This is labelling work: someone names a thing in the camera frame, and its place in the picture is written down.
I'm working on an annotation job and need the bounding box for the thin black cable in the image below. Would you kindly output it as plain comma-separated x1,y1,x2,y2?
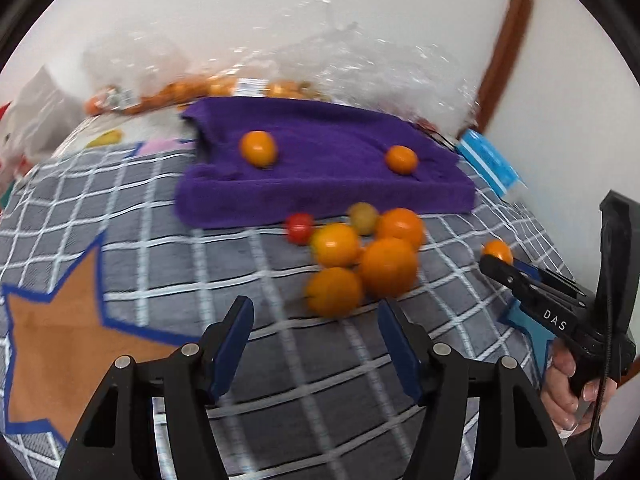
419,122,462,153

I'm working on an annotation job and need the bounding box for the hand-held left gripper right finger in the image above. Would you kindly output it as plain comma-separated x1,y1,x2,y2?
377,299,576,480

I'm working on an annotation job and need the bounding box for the small orange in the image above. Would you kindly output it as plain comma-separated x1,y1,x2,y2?
239,130,278,168
384,145,419,176
481,239,514,266

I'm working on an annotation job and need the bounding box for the red cherry tomato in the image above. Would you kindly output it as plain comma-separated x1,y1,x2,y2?
285,212,315,246

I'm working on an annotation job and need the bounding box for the clear bag of red tomatoes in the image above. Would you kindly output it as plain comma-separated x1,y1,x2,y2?
310,5,482,138

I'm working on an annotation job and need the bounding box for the yellow-green round fruit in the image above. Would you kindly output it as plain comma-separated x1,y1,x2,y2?
347,202,379,236

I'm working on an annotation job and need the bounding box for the brown wooden door frame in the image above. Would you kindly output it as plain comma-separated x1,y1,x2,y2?
472,0,541,136

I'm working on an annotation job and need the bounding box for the white plastic bag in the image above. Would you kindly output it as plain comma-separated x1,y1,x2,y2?
0,64,87,166

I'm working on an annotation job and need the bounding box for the purple towel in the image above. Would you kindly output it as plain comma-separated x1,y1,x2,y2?
173,96,476,227

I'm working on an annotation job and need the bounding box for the small yellow object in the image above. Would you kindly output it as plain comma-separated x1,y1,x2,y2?
86,129,124,148

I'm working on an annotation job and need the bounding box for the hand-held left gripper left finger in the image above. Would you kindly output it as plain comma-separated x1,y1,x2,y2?
55,296,255,480

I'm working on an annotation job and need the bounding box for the blue tissue packet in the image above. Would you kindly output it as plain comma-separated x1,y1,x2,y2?
456,128,523,196

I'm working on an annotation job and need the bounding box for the large orange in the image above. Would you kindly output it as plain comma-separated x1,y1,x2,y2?
375,207,426,251
310,222,362,268
359,237,419,298
305,266,364,318

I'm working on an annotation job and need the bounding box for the labelled clear bag of oranges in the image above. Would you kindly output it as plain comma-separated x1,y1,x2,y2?
200,55,328,102

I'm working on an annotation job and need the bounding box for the person's right hand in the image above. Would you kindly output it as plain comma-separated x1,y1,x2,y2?
541,342,608,437

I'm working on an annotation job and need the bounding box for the clear bag of small oranges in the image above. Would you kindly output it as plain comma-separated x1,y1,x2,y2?
82,30,211,117

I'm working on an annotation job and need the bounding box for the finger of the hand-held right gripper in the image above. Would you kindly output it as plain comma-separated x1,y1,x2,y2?
512,259,588,307
479,255,539,307

